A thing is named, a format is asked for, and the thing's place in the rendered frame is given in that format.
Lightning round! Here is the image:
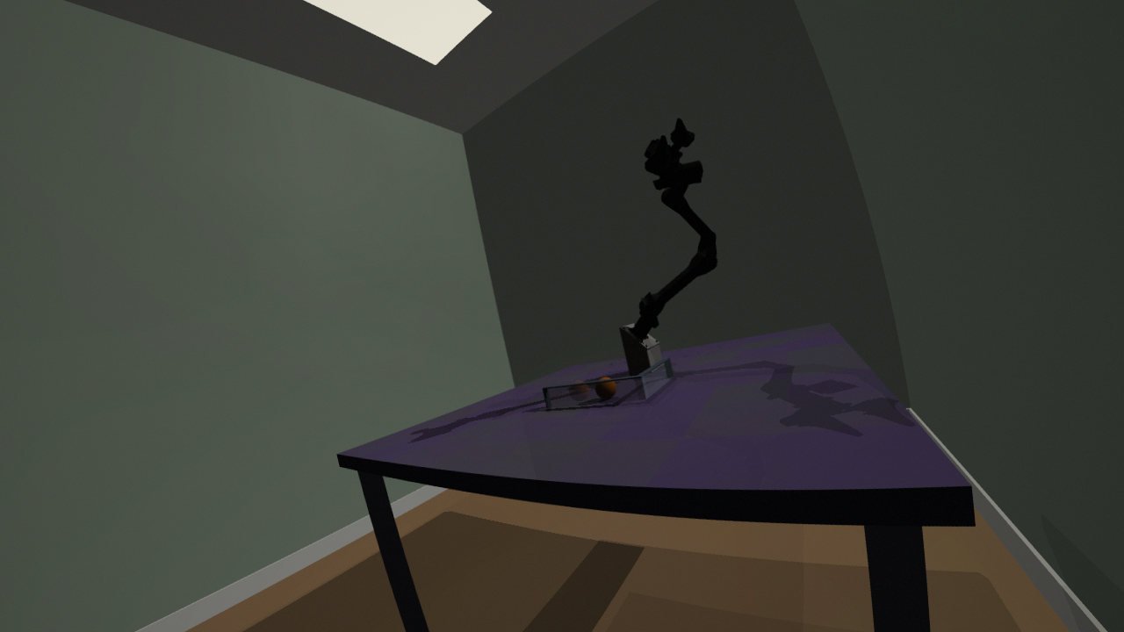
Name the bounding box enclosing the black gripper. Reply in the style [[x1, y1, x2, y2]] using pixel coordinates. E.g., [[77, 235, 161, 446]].
[[645, 118, 695, 177]]

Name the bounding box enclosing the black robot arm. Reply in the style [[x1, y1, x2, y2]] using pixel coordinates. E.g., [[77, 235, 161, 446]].
[[629, 161, 717, 341]]

